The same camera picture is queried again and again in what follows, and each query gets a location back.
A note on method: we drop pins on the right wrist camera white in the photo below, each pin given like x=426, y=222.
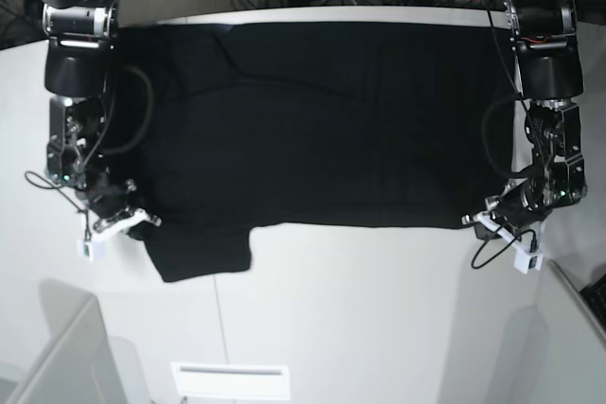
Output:
x=92, y=250

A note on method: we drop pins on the white partition left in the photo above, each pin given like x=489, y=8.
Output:
x=81, y=362

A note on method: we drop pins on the black keyboard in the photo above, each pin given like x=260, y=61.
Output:
x=595, y=297

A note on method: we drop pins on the white partition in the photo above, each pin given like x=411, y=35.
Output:
x=81, y=362
x=552, y=351

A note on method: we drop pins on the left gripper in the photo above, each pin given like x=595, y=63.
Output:
x=510, y=213

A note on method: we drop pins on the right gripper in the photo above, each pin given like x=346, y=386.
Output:
x=113, y=201

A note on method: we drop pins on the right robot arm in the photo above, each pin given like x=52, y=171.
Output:
x=81, y=78

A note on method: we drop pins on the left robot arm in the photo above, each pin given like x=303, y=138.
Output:
x=547, y=80

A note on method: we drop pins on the white partition right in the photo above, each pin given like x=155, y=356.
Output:
x=552, y=351

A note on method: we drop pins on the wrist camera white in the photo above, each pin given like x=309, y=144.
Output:
x=526, y=262
x=92, y=250

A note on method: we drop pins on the black T-shirt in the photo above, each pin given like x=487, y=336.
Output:
x=355, y=124

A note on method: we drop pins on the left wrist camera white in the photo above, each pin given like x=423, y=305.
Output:
x=526, y=262

